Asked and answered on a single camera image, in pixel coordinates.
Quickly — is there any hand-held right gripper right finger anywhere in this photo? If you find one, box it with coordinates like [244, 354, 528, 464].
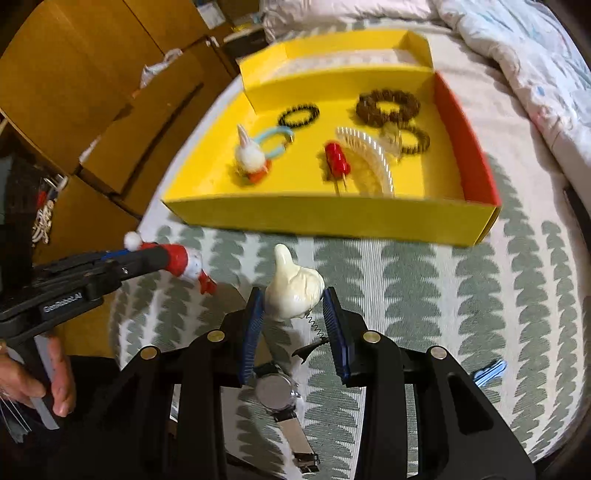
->
[322, 286, 539, 480]

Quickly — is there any white plush rabbit hair clip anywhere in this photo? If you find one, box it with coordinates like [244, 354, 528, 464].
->
[233, 124, 273, 183]

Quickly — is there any yellow cardboard box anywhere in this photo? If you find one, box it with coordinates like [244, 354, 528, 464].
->
[161, 28, 503, 246]

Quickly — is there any cream thumb-shaped hair clip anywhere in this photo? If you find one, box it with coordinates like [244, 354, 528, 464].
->
[267, 244, 333, 365]

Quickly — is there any person's left hand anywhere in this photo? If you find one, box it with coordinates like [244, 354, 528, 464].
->
[0, 336, 77, 418]

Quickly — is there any black bead bracelet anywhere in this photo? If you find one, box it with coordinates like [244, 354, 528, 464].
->
[278, 104, 320, 127]

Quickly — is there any green patterned bed cover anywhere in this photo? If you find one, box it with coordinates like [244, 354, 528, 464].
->
[108, 23, 591, 480]

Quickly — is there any white hair comb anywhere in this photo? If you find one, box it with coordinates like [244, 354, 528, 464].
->
[335, 127, 397, 199]

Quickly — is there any hanging lanyard bundle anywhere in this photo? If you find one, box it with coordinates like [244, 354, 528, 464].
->
[28, 173, 68, 247]

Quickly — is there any large brown bead bracelet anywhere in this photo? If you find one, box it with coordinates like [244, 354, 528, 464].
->
[355, 88, 421, 127]

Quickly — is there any white floral quilt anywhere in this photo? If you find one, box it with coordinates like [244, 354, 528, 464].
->
[263, 0, 591, 195]

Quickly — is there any silver wristwatch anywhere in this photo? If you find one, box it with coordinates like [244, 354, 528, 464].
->
[252, 323, 321, 474]

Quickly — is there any brown cardboard box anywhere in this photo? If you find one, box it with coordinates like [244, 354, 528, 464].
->
[78, 41, 243, 197]
[0, 0, 167, 139]
[37, 173, 145, 358]

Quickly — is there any white plastic bag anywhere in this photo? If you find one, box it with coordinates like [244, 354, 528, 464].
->
[139, 48, 183, 88]

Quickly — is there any light blue bracelet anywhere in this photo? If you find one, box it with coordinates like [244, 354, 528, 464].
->
[252, 127, 296, 160]

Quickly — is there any blue hair clip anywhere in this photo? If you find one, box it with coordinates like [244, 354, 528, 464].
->
[471, 360, 509, 386]

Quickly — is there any small brown bead bracelet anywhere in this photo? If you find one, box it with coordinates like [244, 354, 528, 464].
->
[392, 127, 431, 155]

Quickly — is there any red berry hair stick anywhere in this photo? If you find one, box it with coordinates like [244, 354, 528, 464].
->
[323, 141, 352, 195]

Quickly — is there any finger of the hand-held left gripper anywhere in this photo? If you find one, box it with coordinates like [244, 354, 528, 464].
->
[33, 247, 168, 296]

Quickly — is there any red santa hat hair clip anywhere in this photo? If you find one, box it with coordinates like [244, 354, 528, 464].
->
[124, 231, 218, 296]

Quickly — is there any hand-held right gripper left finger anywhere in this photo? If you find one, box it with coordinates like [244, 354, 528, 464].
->
[48, 286, 266, 480]

